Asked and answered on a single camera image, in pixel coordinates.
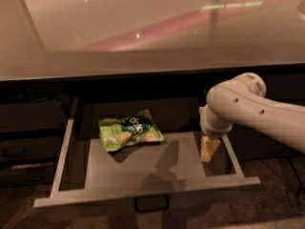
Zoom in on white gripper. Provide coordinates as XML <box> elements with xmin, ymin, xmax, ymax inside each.
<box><xmin>199</xmin><ymin>105</ymin><xmax>233</xmax><ymax>162</ymax></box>

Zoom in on dark grey drawer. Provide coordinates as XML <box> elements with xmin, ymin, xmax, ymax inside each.
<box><xmin>0</xmin><ymin>101</ymin><xmax>67</xmax><ymax>134</ymax></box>
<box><xmin>0</xmin><ymin>136</ymin><xmax>61</xmax><ymax>162</ymax></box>
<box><xmin>33</xmin><ymin>97</ymin><xmax>260</xmax><ymax>221</ymax></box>
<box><xmin>0</xmin><ymin>162</ymin><xmax>56</xmax><ymax>188</ymax></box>

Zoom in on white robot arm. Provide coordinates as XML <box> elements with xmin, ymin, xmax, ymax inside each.
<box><xmin>199</xmin><ymin>73</ymin><xmax>305</xmax><ymax>162</ymax></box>

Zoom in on small items in top drawer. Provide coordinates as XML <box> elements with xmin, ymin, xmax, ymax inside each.
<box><xmin>98</xmin><ymin>110</ymin><xmax>164</xmax><ymax>153</ymax></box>

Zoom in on dark grey cabinet door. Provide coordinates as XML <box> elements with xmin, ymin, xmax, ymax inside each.
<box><xmin>228</xmin><ymin>69</ymin><xmax>305</xmax><ymax>160</ymax></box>

